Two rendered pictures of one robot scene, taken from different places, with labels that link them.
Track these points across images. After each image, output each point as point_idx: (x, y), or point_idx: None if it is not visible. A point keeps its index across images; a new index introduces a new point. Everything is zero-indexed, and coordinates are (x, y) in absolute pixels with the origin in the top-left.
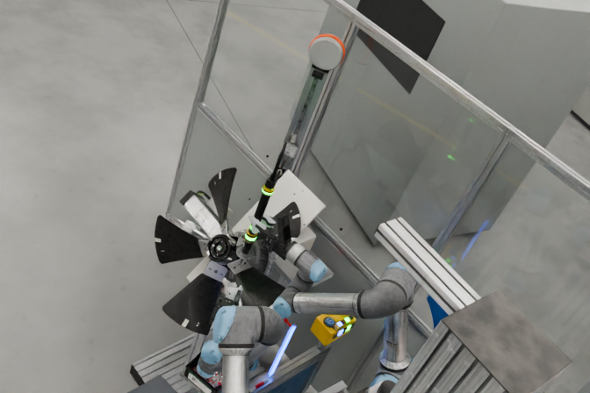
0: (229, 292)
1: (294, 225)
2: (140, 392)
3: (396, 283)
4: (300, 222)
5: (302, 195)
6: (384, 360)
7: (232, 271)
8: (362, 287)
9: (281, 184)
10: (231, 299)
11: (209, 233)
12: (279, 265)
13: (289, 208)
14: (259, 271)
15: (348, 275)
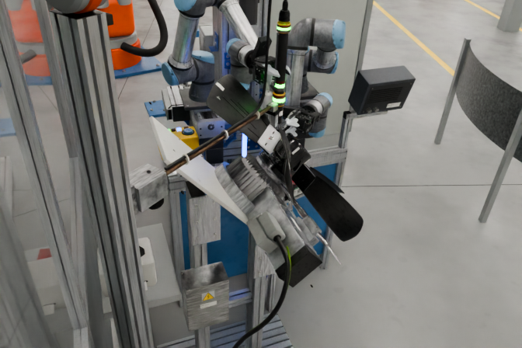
0: (297, 123)
1: (228, 81)
2: (383, 78)
3: None
4: (220, 78)
5: (166, 140)
6: (191, 59)
7: None
8: (82, 203)
9: (182, 167)
10: (297, 117)
11: (288, 210)
12: (167, 253)
13: (216, 104)
14: None
15: (84, 222)
